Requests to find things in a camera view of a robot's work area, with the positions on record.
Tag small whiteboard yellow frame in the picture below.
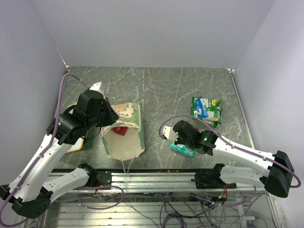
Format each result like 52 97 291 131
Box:
66 102 84 154

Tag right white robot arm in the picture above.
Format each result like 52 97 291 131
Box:
170 120 294 198

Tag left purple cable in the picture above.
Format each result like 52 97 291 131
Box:
0 73 125 226

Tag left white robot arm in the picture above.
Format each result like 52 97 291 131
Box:
0 89 119 219

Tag loose cables under table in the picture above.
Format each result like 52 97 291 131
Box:
78 187 259 228

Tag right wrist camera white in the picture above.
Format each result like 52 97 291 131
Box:
161 125 178 141

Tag teal white snack packet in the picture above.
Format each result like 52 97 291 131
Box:
170 142 195 158

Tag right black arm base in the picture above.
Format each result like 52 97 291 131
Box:
191 169 237 189

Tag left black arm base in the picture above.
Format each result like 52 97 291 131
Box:
74 171 112 190

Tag blue snack packet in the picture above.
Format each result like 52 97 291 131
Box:
194 96 209 118

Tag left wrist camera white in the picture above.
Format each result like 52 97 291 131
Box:
89 81 105 95

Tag red snack packet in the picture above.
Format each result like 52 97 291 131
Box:
111 126 128 136

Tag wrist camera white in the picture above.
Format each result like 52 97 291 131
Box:
161 125 178 141
89 81 105 95

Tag green paper bag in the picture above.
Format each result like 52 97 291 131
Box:
102 102 145 161

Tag aluminium rail frame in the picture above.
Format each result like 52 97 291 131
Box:
26 171 276 193

